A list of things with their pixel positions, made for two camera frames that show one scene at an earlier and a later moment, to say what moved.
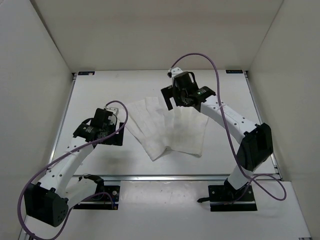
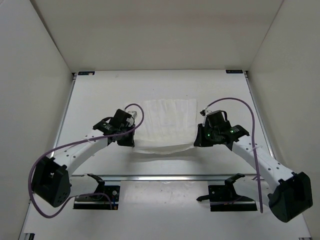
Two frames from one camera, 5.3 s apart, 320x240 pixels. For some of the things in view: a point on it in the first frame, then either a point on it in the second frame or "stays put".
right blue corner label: [234, 71] stays put
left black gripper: [117, 139] to [129, 141]
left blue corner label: [86, 73] stays put
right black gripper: [169, 92] to [201, 141]
